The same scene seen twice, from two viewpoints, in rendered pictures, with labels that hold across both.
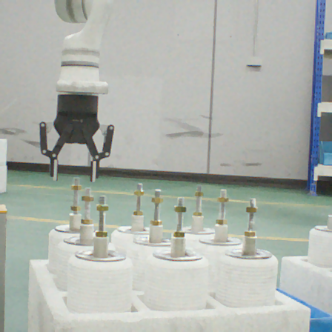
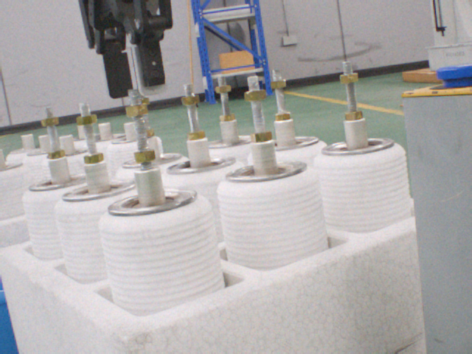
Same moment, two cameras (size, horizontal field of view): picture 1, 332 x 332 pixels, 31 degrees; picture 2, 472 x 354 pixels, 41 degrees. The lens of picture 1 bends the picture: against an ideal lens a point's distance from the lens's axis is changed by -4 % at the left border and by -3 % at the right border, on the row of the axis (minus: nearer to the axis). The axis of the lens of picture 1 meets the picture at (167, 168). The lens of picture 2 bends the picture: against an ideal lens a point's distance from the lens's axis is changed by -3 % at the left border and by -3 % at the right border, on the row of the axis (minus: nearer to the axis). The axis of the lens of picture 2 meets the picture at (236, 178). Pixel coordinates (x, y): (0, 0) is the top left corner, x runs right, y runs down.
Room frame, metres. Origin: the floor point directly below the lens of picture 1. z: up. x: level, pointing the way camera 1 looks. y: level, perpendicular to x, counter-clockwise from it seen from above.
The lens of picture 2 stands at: (1.17, 0.69, 0.36)
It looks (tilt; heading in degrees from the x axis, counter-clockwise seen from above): 10 degrees down; 255
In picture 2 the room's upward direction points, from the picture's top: 9 degrees counter-clockwise
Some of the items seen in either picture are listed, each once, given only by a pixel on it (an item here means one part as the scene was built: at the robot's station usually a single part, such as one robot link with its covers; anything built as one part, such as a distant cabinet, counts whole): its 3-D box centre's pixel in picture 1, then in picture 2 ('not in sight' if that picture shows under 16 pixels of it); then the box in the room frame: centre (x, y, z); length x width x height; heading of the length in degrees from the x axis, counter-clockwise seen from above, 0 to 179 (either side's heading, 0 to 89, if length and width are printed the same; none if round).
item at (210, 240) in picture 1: (220, 241); (152, 161); (1.06, -0.10, 0.25); 0.08 x 0.08 x 0.01
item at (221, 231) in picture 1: (220, 234); (150, 151); (1.06, -0.10, 0.26); 0.02 x 0.02 x 0.03
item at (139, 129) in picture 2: (75, 198); (141, 134); (1.10, 0.16, 0.31); 0.01 x 0.01 x 0.08; 56
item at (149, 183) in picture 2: (75, 223); (150, 188); (1.10, 0.16, 0.26); 0.02 x 0.02 x 0.03
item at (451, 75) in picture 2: not in sight; (463, 77); (0.87, 0.27, 0.32); 0.04 x 0.04 x 0.02
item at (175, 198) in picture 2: (75, 230); (153, 203); (1.10, 0.16, 0.25); 0.08 x 0.08 x 0.01
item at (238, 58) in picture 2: not in sight; (236, 62); (-0.66, -5.55, 0.36); 0.31 x 0.25 x 0.20; 170
